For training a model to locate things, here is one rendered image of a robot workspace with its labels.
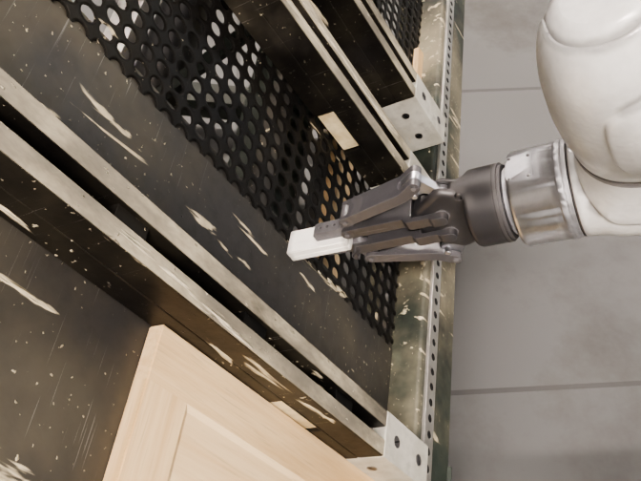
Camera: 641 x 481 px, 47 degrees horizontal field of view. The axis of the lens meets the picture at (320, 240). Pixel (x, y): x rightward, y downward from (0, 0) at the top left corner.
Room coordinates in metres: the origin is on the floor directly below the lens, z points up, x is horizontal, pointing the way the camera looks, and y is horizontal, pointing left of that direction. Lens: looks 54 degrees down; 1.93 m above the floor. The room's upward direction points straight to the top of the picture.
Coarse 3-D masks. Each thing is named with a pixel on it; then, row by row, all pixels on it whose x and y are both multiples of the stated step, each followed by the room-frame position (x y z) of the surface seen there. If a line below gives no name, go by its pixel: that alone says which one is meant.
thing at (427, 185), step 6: (408, 174) 0.45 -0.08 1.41; (414, 174) 0.44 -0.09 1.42; (420, 174) 0.45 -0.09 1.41; (420, 180) 0.44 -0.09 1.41; (426, 180) 0.44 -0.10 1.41; (432, 180) 0.45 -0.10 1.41; (426, 186) 0.44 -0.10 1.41; (432, 186) 0.44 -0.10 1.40; (438, 186) 0.44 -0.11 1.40; (444, 186) 0.44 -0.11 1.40; (420, 192) 0.44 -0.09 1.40; (426, 192) 0.44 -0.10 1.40; (414, 198) 0.43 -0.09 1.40
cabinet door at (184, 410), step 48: (144, 384) 0.29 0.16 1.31; (192, 384) 0.31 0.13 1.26; (240, 384) 0.34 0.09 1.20; (144, 432) 0.25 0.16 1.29; (192, 432) 0.27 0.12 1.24; (240, 432) 0.29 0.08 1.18; (288, 432) 0.32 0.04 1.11; (144, 480) 0.21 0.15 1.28; (192, 480) 0.23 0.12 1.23; (240, 480) 0.25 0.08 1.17; (288, 480) 0.27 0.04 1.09; (336, 480) 0.29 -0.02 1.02
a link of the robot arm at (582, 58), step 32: (576, 0) 0.38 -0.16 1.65; (608, 0) 0.37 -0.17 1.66; (640, 0) 0.36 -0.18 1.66; (544, 32) 0.38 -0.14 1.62; (576, 32) 0.36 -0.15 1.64; (608, 32) 0.35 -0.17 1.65; (640, 32) 0.35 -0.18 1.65; (544, 64) 0.37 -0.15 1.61; (576, 64) 0.35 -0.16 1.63; (608, 64) 0.34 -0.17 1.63; (640, 64) 0.34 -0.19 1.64; (544, 96) 0.39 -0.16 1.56; (576, 96) 0.35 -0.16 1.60; (608, 96) 0.34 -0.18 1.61; (640, 96) 0.34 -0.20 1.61; (576, 128) 0.36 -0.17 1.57; (608, 128) 0.34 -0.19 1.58; (640, 128) 0.33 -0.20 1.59; (608, 160) 0.35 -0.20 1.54; (640, 160) 0.33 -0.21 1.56
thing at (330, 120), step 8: (320, 120) 0.80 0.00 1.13; (328, 120) 0.79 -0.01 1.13; (336, 120) 0.79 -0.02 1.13; (328, 128) 0.79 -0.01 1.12; (336, 128) 0.79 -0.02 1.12; (344, 128) 0.79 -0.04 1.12; (336, 136) 0.79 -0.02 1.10; (344, 136) 0.79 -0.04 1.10; (352, 136) 0.79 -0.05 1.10; (344, 144) 0.79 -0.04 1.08; (352, 144) 0.79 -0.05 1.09
